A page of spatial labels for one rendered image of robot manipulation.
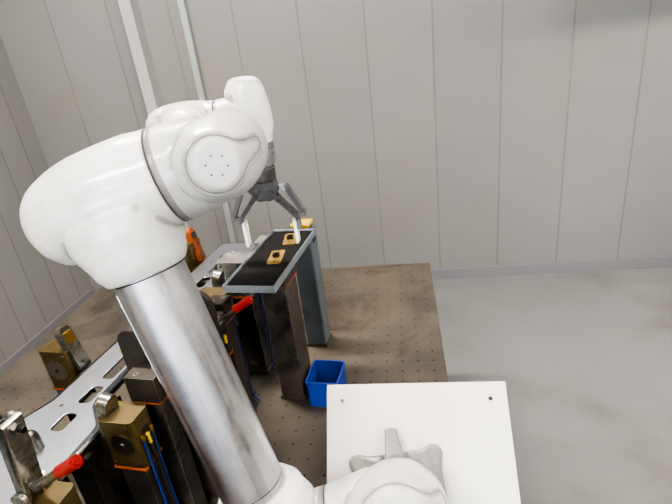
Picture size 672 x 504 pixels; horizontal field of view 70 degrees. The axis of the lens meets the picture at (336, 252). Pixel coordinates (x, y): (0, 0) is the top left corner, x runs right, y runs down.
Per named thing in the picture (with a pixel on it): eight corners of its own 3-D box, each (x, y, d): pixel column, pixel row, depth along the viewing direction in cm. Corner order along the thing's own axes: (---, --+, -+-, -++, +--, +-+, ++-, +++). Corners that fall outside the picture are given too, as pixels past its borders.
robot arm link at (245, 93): (276, 135, 124) (225, 142, 123) (265, 72, 117) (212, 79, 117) (276, 143, 114) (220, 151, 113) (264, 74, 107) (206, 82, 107)
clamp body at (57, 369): (87, 435, 143) (45, 337, 129) (121, 438, 140) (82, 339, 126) (71, 452, 137) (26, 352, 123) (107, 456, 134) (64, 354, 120)
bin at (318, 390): (318, 382, 152) (314, 359, 149) (348, 384, 150) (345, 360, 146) (308, 406, 142) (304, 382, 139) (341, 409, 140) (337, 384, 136)
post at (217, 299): (242, 410, 144) (213, 294, 128) (257, 411, 143) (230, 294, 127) (235, 422, 140) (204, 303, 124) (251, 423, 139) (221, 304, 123)
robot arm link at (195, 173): (247, 87, 69) (160, 121, 69) (237, 92, 52) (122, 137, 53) (282, 172, 74) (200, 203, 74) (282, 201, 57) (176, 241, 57)
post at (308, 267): (312, 334, 178) (294, 223, 160) (332, 334, 176) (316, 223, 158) (306, 346, 171) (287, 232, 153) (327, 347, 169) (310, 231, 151)
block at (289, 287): (291, 377, 156) (267, 252, 138) (314, 379, 154) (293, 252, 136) (281, 398, 147) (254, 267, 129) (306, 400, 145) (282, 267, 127)
